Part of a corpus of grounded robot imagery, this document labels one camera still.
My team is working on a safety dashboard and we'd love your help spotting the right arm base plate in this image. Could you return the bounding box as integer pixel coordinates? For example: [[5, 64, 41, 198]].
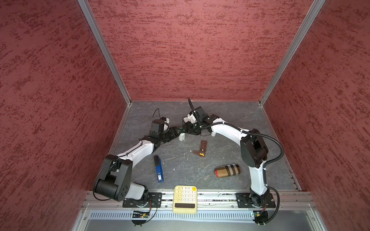
[[235, 191, 276, 209]]

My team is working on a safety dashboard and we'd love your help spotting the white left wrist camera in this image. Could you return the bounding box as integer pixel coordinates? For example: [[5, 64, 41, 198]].
[[161, 117, 170, 131]]

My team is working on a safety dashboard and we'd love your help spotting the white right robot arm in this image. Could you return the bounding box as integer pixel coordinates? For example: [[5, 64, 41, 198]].
[[183, 107, 269, 208]]

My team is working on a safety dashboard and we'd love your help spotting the aluminium corner post right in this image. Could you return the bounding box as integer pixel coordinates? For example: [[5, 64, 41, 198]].
[[259, 0, 326, 107]]

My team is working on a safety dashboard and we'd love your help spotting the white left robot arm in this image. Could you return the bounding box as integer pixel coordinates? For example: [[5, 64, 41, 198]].
[[92, 117, 183, 207]]

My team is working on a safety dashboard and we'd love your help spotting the yellow calculator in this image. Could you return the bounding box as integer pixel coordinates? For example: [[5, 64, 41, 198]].
[[172, 185, 198, 214]]

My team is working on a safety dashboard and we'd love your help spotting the aluminium corner post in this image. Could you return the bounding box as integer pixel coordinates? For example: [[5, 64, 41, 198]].
[[78, 0, 132, 106], [259, 0, 326, 107]]

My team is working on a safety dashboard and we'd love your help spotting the brown weekly pill organizer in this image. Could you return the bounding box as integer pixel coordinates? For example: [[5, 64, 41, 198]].
[[192, 140, 208, 156]]

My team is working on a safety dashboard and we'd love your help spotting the green capped pill bottle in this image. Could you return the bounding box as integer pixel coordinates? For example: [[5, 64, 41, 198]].
[[178, 133, 186, 141]]

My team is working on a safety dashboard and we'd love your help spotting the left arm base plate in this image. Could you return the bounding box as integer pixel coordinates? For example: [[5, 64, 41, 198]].
[[122, 191, 162, 208]]

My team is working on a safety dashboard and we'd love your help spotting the black corrugated right cable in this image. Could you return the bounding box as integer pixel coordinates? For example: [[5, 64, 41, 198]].
[[187, 97, 285, 224]]

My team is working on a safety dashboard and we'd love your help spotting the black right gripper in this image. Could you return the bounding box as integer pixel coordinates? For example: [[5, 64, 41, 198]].
[[182, 119, 204, 135]]

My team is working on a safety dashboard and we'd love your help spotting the aluminium corner post left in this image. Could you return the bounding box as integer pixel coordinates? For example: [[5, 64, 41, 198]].
[[78, 0, 132, 106]]

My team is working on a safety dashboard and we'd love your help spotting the plaid checkered pouch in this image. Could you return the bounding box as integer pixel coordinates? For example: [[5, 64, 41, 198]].
[[214, 164, 241, 178]]

